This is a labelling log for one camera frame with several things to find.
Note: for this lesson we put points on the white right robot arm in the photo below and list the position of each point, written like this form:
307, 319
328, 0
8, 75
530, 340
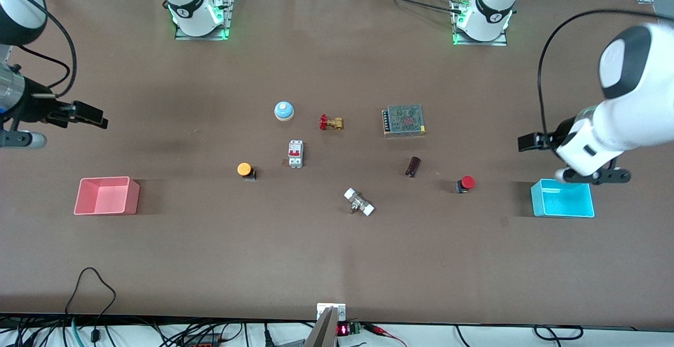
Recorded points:
195, 10

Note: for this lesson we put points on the small red display board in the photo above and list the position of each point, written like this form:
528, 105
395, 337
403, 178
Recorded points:
348, 329

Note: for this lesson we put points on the dark brown capacitor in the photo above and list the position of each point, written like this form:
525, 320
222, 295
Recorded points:
413, 166

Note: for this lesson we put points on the cyan plastic box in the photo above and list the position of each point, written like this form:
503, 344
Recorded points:
562, 199

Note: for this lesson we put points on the pink plastic box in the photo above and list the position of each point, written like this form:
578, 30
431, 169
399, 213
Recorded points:
108, 197

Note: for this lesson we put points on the yellow push button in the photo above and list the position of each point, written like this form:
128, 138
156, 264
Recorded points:
245, 169

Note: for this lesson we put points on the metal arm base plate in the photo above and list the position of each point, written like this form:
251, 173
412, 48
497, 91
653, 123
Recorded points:
227, 15
500, 40

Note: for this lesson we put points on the white red circuit breaker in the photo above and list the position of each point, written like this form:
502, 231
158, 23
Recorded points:
295, 154

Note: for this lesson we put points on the grey camera support bar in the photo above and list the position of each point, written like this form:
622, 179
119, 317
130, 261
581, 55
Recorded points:
322, 331

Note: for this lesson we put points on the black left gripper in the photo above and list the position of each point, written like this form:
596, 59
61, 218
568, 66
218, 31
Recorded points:
559, 134

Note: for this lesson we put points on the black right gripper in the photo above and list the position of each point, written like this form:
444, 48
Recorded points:
36, 108

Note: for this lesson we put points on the red push button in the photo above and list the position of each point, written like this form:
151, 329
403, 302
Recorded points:
466, 182

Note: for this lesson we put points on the metal fitting with white caps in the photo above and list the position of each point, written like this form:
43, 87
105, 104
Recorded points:
359, 202

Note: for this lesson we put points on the metal mesh power supply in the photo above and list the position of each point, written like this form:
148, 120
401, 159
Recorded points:
404, 119

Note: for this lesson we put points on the blue desk bell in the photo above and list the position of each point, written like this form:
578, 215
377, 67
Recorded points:
284, 110

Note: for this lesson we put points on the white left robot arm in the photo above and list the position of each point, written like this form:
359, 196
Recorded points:
632, 110

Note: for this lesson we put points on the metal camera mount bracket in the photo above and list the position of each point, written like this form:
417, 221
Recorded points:
324, 309

